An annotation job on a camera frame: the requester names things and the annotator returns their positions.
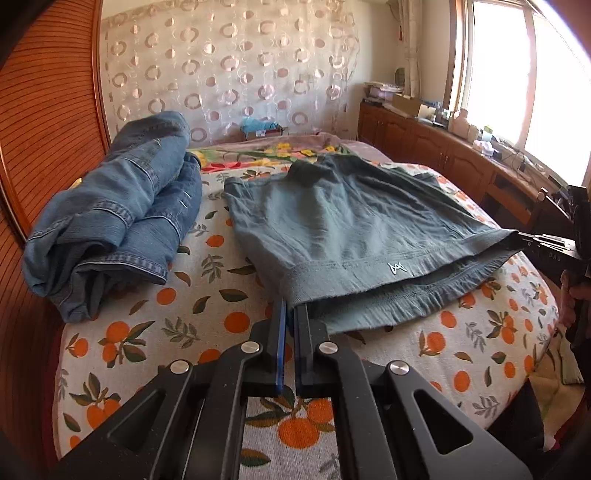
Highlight blue denim jeans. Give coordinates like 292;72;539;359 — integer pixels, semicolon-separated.
23;111;204;324

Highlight white plastic bottle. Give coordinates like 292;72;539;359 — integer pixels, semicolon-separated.
450;108;472;138

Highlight grey-green pants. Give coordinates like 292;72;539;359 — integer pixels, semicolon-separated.
224;152;525;335

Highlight ribbed wooden panel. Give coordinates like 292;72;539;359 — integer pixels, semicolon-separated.
0;0;116;467

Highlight person's dark clothing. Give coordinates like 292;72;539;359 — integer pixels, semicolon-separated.
482;381;591;467

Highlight floral blanket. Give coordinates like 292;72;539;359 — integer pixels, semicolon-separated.
187;131;393;174

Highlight open cardboard box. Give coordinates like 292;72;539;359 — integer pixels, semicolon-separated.
392;93;434;119

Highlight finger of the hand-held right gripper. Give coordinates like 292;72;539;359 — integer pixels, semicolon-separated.
514;231;574;254

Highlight stack of papers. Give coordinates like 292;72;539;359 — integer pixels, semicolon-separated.
362;82;406;101

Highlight small cardboard box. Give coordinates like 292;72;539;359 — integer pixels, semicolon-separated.
239;126;290;142

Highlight circle pattern sheer curtain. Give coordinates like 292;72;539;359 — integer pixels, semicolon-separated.
99;0;361;146

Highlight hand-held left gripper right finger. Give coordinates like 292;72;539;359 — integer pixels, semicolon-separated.
292;304;534;480

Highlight person's right hand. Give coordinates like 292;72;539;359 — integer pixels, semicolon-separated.
558;271;591;344

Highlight orange print bed sheet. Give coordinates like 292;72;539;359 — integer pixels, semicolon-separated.
53;161;561;480

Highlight pale window curtain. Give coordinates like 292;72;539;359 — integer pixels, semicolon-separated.
399;0;428;99

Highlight window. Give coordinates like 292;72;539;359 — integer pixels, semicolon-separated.
445;0;591;185

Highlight wooden cabinet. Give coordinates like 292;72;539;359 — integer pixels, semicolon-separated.
358;102;573;241

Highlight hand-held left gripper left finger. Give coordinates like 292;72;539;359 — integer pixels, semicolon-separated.
46;298;289;480

